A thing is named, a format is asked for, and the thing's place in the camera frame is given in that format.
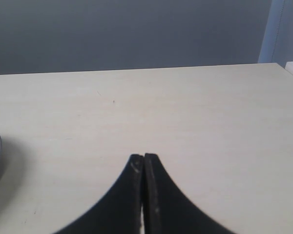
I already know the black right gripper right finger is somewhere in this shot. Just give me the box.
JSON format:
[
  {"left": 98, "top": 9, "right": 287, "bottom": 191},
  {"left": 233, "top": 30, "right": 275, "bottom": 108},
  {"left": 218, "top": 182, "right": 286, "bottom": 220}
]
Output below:
[{"left": 144, "top": 154, "right": 232, "bottom": 234}]

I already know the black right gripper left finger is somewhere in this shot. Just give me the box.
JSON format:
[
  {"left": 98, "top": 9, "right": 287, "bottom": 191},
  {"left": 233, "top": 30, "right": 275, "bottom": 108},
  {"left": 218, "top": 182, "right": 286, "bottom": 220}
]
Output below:
[{"left": 57, "top": 155, "right": 144, "bottom": 234}]

